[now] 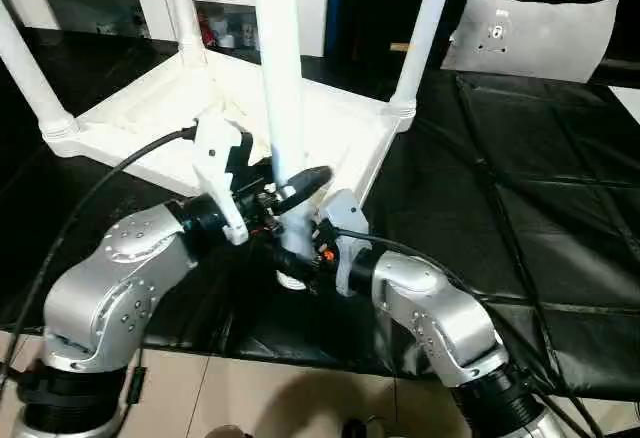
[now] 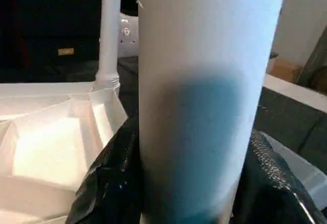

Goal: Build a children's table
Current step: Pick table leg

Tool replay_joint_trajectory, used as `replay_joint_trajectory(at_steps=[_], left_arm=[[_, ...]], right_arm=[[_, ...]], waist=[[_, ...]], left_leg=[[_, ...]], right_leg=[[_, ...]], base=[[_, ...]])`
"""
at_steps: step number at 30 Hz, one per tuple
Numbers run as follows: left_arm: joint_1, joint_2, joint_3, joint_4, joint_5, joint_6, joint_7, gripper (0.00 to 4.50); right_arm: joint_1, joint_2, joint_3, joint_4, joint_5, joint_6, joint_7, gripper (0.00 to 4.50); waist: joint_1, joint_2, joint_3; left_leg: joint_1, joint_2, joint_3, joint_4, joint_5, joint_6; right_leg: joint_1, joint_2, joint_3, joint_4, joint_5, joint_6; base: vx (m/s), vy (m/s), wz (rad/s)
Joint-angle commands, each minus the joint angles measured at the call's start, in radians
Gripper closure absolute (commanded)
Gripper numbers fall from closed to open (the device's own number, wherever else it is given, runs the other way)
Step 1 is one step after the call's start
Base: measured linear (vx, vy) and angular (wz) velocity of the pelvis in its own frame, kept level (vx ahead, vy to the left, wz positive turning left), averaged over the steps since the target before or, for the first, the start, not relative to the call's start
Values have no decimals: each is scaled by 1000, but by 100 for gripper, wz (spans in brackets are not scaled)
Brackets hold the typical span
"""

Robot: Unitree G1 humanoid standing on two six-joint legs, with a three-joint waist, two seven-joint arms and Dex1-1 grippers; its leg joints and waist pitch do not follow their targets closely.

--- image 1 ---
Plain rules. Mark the white plastic table top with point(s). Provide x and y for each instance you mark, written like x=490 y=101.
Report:
x=350 y=128

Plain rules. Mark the white plastic table leg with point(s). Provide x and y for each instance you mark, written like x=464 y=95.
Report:
x=420 y=43
x=280 y=58
x=187 y=13
x=25 y=68

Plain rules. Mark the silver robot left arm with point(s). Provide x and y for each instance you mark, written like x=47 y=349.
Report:
x=110 y=278

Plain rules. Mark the small white cup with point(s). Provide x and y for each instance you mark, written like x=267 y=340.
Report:
x=226 y=40

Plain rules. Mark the dark robot right foot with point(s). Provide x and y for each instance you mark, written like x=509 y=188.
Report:
x=357 y=429

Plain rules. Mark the dark robot foot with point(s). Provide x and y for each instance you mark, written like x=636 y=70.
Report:
x=357 y=429
x=225 y=432

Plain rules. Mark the dark robot left foot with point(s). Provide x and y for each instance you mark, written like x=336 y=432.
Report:
x=225 y=432

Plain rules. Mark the red figurine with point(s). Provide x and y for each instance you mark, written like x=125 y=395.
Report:
x=205 y=28

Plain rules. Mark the grey padded backrest cushion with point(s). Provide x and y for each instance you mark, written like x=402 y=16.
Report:
x=535 y=38

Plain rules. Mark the white flat board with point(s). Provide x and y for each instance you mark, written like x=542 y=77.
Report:
x=627 y=100

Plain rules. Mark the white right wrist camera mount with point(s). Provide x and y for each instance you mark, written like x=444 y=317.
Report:
x=347 y=213

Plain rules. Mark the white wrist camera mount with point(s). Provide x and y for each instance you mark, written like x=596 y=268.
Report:
x=347 y=213
x=215 y=148

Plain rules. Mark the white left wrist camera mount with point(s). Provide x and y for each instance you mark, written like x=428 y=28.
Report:
x=215 y=148

